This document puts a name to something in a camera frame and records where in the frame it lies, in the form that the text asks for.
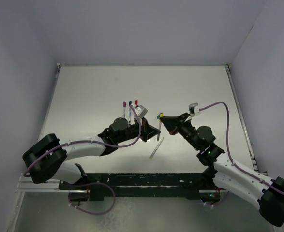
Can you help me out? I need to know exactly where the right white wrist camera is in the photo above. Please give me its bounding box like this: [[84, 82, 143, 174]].
[[188, 102, 200, 116]]

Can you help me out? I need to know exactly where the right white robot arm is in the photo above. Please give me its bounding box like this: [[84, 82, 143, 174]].
[[160, 113, 284, 227]]

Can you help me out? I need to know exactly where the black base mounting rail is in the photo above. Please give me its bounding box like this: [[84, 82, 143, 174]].
[[59, 168, 223, 202]]

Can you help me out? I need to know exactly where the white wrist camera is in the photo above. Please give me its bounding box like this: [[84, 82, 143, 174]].
[[188, 102, 200, 116], [132, 104, 148, 118]]

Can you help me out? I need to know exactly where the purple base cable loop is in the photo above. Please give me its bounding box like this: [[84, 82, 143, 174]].
[[68, 181, 116, 215]]

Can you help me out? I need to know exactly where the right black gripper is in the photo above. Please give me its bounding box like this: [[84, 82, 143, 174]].
[[159, 114, 200, 151]]

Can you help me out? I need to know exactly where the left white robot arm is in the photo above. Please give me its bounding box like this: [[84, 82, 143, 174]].
[[22, 118, 160, 189]]

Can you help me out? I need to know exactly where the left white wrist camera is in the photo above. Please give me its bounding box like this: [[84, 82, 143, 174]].
[[132, 104, 148, 118]]

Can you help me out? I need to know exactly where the yellow pen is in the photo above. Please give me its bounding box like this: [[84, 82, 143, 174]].
[[157, 118, 162, 142]]

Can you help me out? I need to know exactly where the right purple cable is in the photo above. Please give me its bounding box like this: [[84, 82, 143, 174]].
[[199, 101, 284, 201]]

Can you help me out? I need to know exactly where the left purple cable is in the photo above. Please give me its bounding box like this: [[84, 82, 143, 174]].
[[23, 104, 144, 176]]

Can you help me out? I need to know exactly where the purple pen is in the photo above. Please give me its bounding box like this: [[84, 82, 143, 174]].
[[122, 107, 126, 118]]

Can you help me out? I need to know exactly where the green pen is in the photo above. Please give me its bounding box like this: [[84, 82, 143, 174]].
[[149, 137, 164, 159]]

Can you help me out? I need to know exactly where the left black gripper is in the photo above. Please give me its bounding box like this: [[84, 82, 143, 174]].
[[116, 116, 159, 143]]

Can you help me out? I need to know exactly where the blue pen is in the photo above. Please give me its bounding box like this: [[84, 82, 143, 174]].
[[128, 106, 132, 123]]

